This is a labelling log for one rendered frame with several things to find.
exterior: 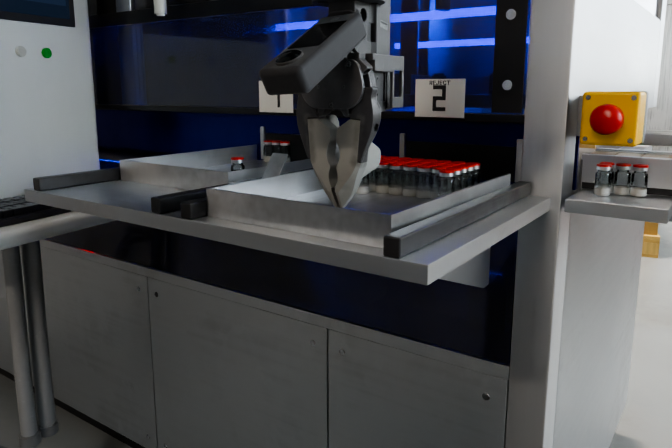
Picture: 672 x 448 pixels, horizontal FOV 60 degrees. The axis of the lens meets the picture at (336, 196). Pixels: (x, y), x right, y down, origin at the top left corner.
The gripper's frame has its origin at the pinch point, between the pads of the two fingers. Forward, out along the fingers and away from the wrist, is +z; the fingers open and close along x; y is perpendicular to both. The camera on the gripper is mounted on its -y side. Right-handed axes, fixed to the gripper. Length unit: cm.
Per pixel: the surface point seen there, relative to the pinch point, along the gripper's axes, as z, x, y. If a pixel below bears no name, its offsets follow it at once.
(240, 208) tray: 3.2, 14.5, 1.3
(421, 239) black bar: 4.0, -8.0, 3.2
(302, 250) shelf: 5.9, 3.4, -1.2
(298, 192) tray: 4.4, 19.7, 18.6
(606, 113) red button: -7.4, -18.0, 35.3
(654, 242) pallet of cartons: 83, 4, 351
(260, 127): -2, 52, 46
